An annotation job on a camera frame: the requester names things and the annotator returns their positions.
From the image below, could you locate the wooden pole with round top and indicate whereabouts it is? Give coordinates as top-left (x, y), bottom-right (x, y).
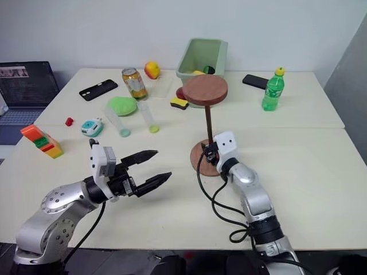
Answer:
top-left (182, 74), bottom-right (229, 145)

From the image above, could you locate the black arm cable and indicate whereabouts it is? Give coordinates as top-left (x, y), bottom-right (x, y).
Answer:
top-left (63, 200), bottom-right (107, 265)
top-left (196, 148), bottom-right (256, 245)

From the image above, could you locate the white object beside laptop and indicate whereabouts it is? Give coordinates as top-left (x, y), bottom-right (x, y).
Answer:
top-left (0, 93), bottom-right (9, 116)

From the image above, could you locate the green crumpled lump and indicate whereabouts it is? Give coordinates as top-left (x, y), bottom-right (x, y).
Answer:
top-left (107, 96), bottom-right (138, 117)

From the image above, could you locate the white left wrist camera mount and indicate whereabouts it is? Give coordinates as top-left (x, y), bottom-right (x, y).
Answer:
top-left (90, 144), bottom-right (119, 202)

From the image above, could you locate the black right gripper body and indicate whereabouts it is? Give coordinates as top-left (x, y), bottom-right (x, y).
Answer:
top-left (201, 142), bottom-right (221, 167)

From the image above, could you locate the round wooden base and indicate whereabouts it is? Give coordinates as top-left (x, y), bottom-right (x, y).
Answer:
top-left (190, 139), bottom-right (228, 177)

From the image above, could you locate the black phone case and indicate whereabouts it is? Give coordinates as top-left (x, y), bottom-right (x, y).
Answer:
top-left (79, 78), bottom-right (119, 102)

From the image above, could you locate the orange green toy block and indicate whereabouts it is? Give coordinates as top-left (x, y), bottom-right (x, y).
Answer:
top-left (20, 124), bottom-right (65, 159)

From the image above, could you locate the green soda bottle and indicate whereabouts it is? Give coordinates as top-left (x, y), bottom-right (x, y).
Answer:
top-left (261, 66), bottom-right (287, 112)

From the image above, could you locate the dark rounded shape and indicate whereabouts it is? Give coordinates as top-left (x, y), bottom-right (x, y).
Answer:
top-left (142, 251), bottom-right (189, 275)

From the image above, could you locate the dark laptop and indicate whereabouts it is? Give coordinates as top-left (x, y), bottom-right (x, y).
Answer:
top-left (0, 60), bottom-right (60, 146)

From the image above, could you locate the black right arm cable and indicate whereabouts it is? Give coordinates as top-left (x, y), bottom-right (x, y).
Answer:
top-left (196, 148), bottom-right (256, 245)

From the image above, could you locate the black smartphone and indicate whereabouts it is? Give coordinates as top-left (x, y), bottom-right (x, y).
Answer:
top-left (242, 74), bottom-right (270, 90)

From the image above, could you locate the yellow and black sponge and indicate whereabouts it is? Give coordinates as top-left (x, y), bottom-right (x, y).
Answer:
top-left (170, 97), bottom-right (190, 111)

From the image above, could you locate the yellow green drink can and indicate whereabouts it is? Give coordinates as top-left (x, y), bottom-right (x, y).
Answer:
top-left (121, 67), bottom-right (149, 101)

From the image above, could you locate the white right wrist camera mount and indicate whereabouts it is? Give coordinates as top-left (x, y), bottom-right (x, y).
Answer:
top-left (213, 131), bottom-right (239, 176)

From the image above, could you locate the clear plastic tray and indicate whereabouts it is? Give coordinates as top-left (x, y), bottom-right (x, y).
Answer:
top-left (148, 76), bottom-right (175, 99)

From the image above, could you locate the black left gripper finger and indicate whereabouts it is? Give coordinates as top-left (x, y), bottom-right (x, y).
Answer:
top-left (119, 148), bottom-right (159, 172)
top-left (134, 171), bottom-right (173, 199)

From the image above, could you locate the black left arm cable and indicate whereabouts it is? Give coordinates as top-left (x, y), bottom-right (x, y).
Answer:
top-left (63, 200), bottom-right (107, 265)

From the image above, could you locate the yellow red apple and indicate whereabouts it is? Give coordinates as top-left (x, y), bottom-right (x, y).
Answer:
top-left (143, 60), bottom-right (161, 80)

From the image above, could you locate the clear tube with yellow-green base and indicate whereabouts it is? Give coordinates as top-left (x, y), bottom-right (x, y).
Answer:
top-left (136, 102), bottom-right (161, 134)

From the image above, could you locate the clear tube with teal base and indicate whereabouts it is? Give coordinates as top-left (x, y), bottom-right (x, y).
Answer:
top-left (104, 107), bottom-right (132, 138)

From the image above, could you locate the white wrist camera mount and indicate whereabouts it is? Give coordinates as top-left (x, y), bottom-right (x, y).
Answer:
top-left (213, 131), bottom-right (239, 176)
top-left (90, 144), bottom-right (119, 202)

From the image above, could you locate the green plastic bin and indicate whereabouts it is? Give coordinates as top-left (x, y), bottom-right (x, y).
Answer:
top-left (175, 38), bottom-right (229, 109)

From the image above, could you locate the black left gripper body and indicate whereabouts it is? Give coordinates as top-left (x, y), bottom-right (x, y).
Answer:
top-left (107, 163), bottom-right (139, 199)

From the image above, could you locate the grey partition panel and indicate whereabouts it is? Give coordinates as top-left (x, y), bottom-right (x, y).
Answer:
top-left (323, 13), bottom-right (367, 168)

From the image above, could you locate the teal and white gadget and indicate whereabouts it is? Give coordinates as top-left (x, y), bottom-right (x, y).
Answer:
top-left (80, 117), bottom-right (104, 136)

